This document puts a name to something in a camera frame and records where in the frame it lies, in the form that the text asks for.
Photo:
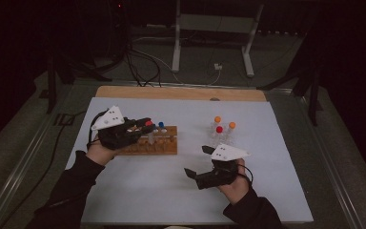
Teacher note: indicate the pale blue table mat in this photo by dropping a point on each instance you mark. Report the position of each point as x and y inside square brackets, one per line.
[158, 191]

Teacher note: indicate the black tripod stand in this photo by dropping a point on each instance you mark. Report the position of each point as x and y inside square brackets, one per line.
[52, 82]

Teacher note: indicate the person's right hand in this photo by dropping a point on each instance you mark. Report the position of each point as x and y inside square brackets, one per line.
[236, 191]

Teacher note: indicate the white metal stand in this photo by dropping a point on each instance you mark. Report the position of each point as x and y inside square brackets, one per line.
[214, 24]

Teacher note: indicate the wooden test tube rack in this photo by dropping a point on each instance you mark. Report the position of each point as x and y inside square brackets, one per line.
[162, 143]

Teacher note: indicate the orange cap test tube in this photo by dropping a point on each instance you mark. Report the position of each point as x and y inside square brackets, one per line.
[232, 125]
[217, 119]

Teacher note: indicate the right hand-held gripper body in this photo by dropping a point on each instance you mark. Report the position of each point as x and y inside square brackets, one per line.
[227, 153]

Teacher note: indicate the clear acrylic tube rack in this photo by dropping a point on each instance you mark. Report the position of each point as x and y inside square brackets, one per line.
[227, 138]

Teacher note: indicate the person's left hand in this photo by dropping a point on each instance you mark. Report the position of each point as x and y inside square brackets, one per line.
[100, 154]

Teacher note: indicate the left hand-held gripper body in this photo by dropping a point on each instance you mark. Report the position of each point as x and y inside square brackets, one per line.
[111, 119]

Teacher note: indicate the black angled stand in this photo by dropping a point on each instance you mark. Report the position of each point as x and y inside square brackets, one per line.
[313, 95]

